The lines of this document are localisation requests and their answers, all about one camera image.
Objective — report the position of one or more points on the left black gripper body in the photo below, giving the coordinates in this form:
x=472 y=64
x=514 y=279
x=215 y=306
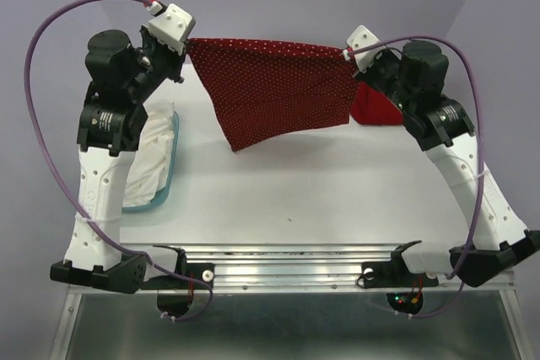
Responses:
x=157 y=61

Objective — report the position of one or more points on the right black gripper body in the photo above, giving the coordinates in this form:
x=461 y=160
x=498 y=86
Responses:
x=385 y=72

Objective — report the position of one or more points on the red polka dot skirt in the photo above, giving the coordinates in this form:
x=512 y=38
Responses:
x=266 y=88

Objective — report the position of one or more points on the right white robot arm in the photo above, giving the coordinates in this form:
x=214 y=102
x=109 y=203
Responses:
x=413 y=79

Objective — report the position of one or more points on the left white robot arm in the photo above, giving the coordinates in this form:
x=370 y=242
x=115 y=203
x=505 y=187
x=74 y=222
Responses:
x=122 y=77

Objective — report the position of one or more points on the folded plain red skirt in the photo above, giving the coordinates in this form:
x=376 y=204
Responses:
x=371 y=108

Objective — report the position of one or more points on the white skirt in basket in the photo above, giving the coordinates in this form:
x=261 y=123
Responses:
x=152 y=162

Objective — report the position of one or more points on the teal plastic basket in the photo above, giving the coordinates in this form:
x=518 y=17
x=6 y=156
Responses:
x=171 y=174

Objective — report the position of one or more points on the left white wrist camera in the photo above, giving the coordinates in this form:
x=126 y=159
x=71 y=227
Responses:
x=170 y=25

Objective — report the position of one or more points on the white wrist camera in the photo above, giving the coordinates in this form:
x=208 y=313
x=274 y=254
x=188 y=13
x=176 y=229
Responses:
x=170 y=25
x=362 y=46

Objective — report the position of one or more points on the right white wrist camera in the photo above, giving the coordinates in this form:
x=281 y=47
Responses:
x=362 y=46

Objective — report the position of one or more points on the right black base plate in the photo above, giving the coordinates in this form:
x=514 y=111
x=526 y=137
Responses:
x=408 y=288

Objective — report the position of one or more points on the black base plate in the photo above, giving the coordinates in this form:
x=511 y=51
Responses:
x=408 y=288
x=179 y=275

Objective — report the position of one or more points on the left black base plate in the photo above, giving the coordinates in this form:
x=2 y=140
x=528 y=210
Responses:
x=179 y=275

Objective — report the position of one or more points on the aluminium rail frame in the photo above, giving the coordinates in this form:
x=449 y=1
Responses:
x=293 y=302

